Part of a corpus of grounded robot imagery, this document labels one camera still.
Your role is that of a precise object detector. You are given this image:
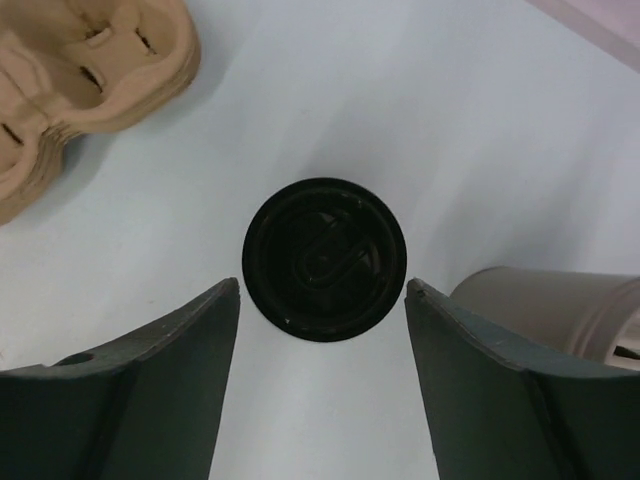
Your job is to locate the left brown pulp cup carrier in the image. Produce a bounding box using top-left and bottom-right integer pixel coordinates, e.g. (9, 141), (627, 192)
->
(1, 1), (201, 223)

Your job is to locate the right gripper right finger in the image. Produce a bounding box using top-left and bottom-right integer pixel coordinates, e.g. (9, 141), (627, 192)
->
(405, 279), (639, 479)

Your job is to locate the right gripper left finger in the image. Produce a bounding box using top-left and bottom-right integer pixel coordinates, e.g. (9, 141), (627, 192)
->
(1, 278), (240, 479)

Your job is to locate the middle black coffee cup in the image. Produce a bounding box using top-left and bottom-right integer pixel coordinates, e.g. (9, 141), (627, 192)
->
(242, 177), (407, 343)

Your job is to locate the grey straw holder cup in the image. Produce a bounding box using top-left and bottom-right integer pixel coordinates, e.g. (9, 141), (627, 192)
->
(451, 267), (639, 371)

